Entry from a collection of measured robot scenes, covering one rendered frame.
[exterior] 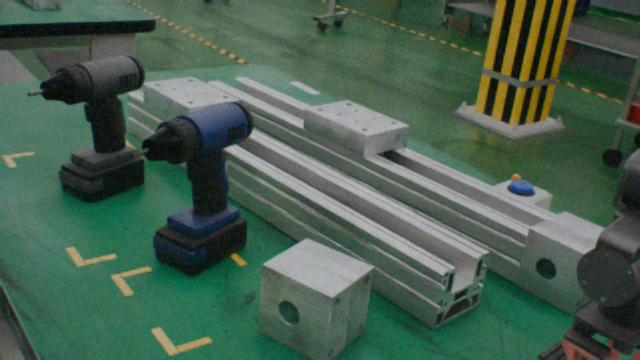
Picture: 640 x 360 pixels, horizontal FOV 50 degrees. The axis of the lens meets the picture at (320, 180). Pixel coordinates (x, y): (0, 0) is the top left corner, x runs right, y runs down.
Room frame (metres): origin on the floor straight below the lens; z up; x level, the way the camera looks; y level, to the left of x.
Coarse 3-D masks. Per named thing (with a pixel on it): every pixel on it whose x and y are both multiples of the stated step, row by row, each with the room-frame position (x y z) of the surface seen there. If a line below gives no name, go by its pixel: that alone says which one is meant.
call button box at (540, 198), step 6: (510, 180) 1.13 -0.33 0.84; (498, 186) 1.09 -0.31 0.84; (504, 186) 1.10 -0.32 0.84; (510, 192) 1.07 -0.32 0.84; (516, 192) 1.07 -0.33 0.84; (534, 192) 1.08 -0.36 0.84; (540, 192) 1.09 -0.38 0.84; (546, 192) 1.09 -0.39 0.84; (522, 198) 1.05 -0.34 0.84; (528, 198) 1.06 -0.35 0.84; (534, 198) 1.06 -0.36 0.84; (540, 198) 1.06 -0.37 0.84; (546, 198) 1.07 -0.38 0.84; (534, 204) 1.04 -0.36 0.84; (540, 204) 1.06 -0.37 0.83; (546, 204) 1.07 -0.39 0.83
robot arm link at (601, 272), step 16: (624, 208) 0.63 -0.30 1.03; (624, 224) 0.59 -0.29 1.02; (608, 240) 0.57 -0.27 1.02; (624, 240) 0.56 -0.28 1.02; (592, 256) 0.57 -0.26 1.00; (608, 256) 0.56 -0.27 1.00; (624, 256) 0.55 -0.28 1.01; (576, 272) 0.58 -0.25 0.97; (592, 272) 0.57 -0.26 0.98; (608, 272) 0.56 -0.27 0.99; (624, 272) 0.55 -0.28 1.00; (592, 288) 0.57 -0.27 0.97; (608, 288) 0.56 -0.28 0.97; (624, 288) 0.55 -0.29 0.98; (608, 304) 0.55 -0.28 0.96
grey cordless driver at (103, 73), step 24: (72, 72) 0.99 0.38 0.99; (96, 72) 1.01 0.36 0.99; (120, 72) 1.04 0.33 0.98; (144, 72) 1.09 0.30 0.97; (48, 96) 0.96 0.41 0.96; (72, 96) 0.98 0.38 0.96; (96, 96) 1.01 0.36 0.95; (96, 120) 1.02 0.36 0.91; (120, 120) 1.06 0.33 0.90; (96, 144) 1.03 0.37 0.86; (120, 144) 1.05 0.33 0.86; (72, 168) 1.00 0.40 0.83; (96, 168) 1.00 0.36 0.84; (120, 168) 1.03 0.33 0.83; (72, 192) 1.00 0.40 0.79; (96, 192) 0.99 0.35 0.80; (120, 192) 1.03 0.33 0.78
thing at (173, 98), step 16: (176, 80) 1.29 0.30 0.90; (192, 80) 1.30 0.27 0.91; (144, 96) 1.25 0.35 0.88; (160, 96) 1.21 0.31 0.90; (176, 96) 1.19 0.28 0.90; (192, 96) 1.20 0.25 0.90; (208, 96) 1.21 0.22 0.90; (224, 96) 1.22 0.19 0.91; (160, 112) 1.21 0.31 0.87; (176, 112) 1.17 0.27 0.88
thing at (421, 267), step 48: (240, 144) 1.16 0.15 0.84; (240, 192) 1.03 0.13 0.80; (288, 192) 0.95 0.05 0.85; (336, 192) 0.98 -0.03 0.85; (336, 240) 0.87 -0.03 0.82; (384, 240) 0.81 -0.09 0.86; (432, 240) 0.84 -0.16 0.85; (384, 288) 0.80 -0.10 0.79; (432, 288) 0.75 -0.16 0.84; (480, 288) 0.81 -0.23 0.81
